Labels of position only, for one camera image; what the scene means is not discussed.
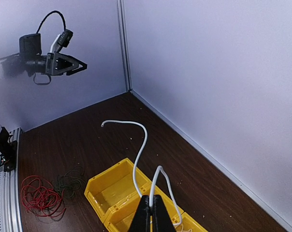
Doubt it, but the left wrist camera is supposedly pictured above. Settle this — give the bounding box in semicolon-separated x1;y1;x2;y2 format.
49;29;73;53

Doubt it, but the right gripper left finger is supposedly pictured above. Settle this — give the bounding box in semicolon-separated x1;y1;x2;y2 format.
128;195;152;232

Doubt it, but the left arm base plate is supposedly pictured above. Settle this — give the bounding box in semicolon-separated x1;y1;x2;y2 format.
0;127;18;172

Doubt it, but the front aluminium rail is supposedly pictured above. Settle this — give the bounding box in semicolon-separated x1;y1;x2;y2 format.
0;128;23;232

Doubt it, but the red cable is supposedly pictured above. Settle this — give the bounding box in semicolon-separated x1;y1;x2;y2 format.
20;175;66;222

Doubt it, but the left black camera cable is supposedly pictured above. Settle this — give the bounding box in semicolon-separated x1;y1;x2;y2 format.
36;10;67;34

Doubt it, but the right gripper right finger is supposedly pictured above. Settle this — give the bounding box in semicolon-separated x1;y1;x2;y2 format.
152;195;175;232

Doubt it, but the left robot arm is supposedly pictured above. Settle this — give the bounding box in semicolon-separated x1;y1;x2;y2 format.
0;29;88;78

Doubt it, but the left aluminium frame post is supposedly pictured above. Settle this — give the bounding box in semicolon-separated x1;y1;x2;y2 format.
117;0;132;92

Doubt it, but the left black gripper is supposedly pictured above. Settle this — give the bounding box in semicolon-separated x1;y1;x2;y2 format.
45;53;88;76

